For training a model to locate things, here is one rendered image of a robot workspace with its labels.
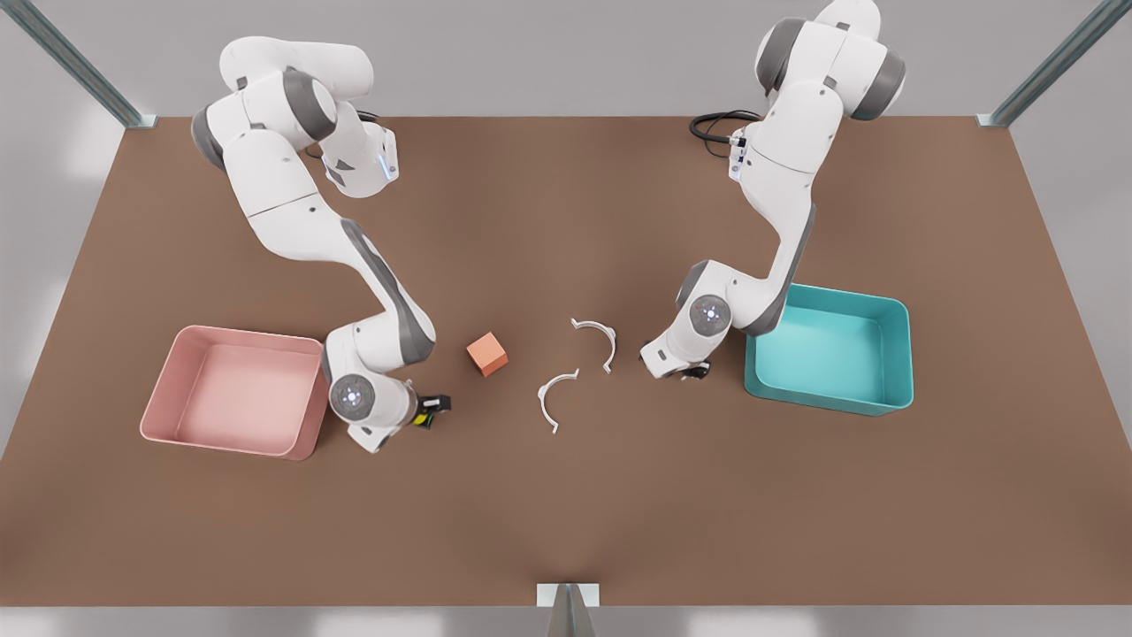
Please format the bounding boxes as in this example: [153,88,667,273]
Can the silver frame post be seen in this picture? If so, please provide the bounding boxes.
[975,0,1132,128]
[536,582,600,637]
[0,0,159,131]

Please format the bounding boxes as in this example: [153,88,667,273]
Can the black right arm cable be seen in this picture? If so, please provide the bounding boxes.
[304,110,383,161]

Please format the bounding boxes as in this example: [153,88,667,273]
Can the pink storage box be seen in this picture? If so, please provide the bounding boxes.
[140,325,331,462]

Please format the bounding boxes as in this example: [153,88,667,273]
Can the orange cube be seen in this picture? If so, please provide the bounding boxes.
[466,332,510,379]

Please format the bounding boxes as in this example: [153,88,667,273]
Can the blue storage box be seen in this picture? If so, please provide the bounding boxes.
[744,283,914,418]

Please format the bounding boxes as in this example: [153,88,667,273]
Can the white curved clip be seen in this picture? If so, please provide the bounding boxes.
[570,318,618,375]
[537,368,582,435]

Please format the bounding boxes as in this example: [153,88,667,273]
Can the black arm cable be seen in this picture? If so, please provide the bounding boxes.
[304,110,383,161]
[689,110,764,161]

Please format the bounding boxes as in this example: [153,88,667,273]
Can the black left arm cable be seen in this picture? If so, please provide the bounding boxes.
[689,110,764,161]

